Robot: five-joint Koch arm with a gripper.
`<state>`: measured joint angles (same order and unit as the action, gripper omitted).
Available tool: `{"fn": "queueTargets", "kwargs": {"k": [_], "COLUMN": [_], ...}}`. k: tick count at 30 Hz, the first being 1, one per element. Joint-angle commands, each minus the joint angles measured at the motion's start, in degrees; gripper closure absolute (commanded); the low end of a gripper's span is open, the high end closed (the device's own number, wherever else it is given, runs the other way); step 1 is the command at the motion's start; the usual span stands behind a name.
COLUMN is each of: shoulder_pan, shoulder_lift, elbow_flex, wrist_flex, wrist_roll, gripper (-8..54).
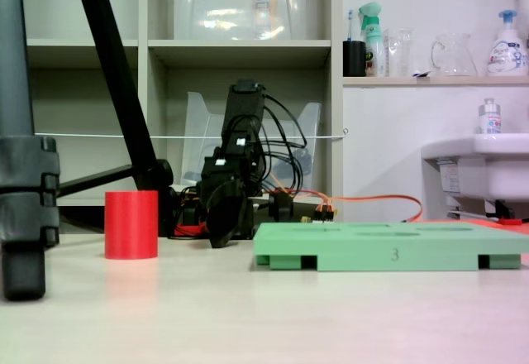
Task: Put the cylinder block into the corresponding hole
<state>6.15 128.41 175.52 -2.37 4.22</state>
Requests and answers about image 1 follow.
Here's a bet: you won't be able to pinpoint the clear measuring cup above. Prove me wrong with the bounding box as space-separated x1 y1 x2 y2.
386 27 415 78

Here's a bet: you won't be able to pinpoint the beige shelf unit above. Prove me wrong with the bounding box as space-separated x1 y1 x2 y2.
20 0 344 216

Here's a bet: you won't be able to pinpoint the clear plastic file tray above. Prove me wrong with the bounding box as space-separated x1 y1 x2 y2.
181 90 322 194

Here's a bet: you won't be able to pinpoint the orange packet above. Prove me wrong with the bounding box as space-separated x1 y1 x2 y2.
250 0 279 39

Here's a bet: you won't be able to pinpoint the black wire loops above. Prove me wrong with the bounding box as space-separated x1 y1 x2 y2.
258 93 310 194

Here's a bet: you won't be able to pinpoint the black round knob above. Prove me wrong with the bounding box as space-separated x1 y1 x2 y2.
268 189 295 223

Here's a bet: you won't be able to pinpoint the thin black tripod brace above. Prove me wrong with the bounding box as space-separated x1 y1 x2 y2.
57 164 136 198

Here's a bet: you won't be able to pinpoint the thick dark grey tripod leg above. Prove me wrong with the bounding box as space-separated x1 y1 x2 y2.
0 0 61 302

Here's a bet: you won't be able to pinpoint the green shape sorter board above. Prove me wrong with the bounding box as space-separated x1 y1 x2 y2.
252 222 529 273

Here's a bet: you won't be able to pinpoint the clear hand sanitizer bottle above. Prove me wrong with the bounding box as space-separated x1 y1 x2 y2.
478 98 503 136

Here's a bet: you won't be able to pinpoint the black cup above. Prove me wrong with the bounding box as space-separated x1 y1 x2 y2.
342 40 368 78

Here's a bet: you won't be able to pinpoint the clear glass pitcher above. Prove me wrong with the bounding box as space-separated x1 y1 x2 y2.
431 32 479 78

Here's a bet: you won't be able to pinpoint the thin white string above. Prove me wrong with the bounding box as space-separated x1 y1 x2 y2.
35 127 349 140

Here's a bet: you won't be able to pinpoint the red cylinder block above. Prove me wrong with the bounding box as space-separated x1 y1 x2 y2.
104 190 160 261

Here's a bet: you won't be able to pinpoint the clear plastic storage box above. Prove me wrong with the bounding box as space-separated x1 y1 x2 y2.
171 0 309 41

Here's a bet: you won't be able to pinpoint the white sink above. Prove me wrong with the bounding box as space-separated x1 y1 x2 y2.
420 132 529 217

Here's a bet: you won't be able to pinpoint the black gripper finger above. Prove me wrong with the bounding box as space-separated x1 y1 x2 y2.
207 180 250 250

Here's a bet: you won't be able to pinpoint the green spray bottle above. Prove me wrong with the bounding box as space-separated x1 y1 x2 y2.
358 2 388 78

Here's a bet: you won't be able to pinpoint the long black tripod leg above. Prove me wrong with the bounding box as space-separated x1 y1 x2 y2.
70 0 175 237

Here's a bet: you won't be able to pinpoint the white foam soap bottle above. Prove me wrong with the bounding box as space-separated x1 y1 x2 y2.
486 9 529 77

